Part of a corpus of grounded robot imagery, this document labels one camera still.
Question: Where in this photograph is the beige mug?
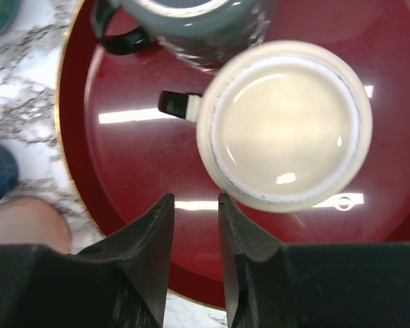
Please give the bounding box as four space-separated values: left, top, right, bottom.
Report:
158 40 372 213

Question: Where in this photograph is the red round tray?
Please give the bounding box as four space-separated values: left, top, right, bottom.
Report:
55 1 410 309

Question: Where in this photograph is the pink mug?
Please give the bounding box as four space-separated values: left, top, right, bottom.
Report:
0 197 72 254

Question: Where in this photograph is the dark grey mug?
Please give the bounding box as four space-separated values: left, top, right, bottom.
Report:
91 1 272 70

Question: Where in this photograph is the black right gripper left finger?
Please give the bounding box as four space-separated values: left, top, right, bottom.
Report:
0 193 174 327

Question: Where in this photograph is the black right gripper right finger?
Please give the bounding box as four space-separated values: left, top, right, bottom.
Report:
218 194 410 327

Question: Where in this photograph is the teal plastic fruit container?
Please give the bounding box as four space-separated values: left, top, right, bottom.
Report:
0 0 21 35

